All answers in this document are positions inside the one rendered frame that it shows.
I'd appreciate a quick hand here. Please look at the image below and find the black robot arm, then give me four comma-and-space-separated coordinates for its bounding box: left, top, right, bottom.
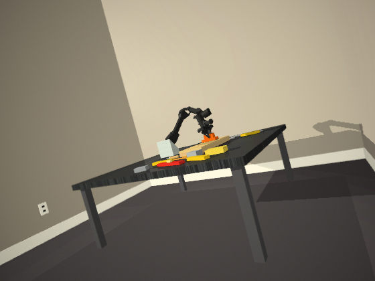
165, 106, 213, 144

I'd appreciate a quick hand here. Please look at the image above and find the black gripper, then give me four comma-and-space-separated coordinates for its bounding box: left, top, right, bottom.
198, 119, 214, 138

